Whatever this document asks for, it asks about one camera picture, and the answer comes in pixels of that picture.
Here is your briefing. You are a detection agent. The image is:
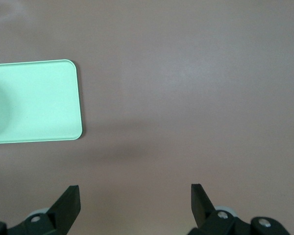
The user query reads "light green rectangular tray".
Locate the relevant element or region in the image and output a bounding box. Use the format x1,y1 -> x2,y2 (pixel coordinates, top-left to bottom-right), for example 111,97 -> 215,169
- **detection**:
0,59 -> 84,145

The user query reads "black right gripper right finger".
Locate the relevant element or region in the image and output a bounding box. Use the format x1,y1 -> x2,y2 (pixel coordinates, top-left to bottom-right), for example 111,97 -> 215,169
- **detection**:
188,183 -> 291,235

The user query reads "brown table cloth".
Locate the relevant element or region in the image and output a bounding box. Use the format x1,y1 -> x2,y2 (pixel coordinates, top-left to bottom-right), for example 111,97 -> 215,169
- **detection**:
0,0 -> 294,235

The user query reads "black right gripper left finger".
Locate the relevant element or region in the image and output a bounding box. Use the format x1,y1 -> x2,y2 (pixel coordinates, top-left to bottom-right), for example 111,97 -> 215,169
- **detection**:
0,185 -> 81,235

